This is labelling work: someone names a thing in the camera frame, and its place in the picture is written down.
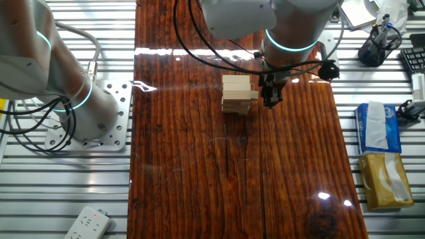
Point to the gold tissue pack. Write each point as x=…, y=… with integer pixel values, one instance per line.
x=373, y=186

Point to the grey flat tray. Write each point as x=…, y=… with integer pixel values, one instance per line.
x=360, y=15

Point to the colourful Mondrian pattern cloth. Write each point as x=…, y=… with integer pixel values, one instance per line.
x=2, y=105

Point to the protruding wooden Jenga block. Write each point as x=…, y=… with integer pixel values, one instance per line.
x=254, y=95

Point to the black marker pen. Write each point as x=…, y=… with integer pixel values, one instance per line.
x=386, y=18

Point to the light grey camera mount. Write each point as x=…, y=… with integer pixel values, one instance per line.
x=327, y=43

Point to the silver perforated mounting plate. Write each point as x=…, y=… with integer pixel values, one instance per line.
x=121, y=99

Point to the white plastic bag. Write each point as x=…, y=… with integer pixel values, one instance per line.
x=396, y=15

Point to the brown wooden board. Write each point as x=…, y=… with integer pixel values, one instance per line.
x=199, y=166

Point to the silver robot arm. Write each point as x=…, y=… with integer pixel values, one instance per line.
x=292, y=23

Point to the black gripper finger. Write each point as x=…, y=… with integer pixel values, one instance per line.
x=278, y=95
x=267, y=100

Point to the white power strip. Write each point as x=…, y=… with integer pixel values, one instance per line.
x=88, y=224

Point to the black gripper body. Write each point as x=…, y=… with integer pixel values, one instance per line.
x=267, y=84

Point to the light grey adapter box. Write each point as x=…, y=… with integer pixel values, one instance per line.
x=419, y=86

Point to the black keyboard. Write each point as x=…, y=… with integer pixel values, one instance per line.
x=415, y=58

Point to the black mesh pen holder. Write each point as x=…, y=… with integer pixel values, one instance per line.
x=372, y=54

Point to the blue capped marker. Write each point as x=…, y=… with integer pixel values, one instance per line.
x=386, y=28

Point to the blue tissue pack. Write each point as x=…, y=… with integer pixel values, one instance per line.
x=393, y=132

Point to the wooden Jenga block tower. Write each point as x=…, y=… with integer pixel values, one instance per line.
x=235, y=87

